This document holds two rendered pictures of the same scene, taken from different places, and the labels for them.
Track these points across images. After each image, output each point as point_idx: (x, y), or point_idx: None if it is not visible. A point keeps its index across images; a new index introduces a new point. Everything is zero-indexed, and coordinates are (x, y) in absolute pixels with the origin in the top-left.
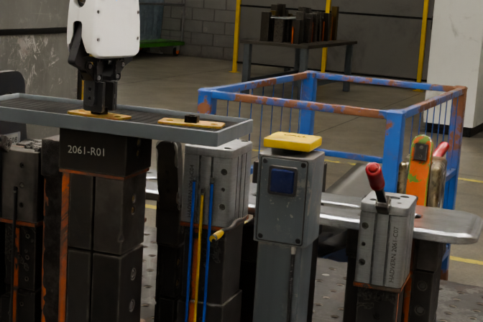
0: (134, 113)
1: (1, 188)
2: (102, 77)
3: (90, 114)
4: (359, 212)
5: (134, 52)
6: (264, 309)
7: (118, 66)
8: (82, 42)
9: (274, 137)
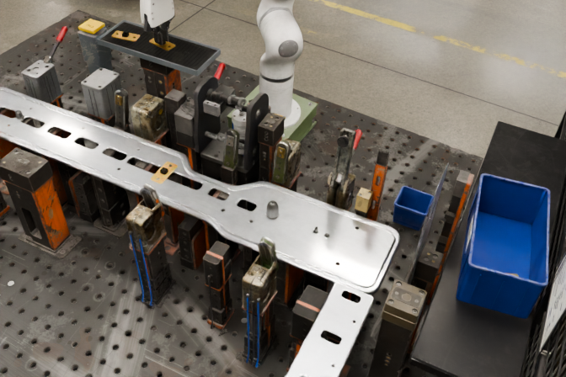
0: (146, 49)
1: None
2: (160, 25)
3: (166, 41)
4: (28, 112)
5: (144, 20)
6: None
7: None
8: None
9: (100, 23)
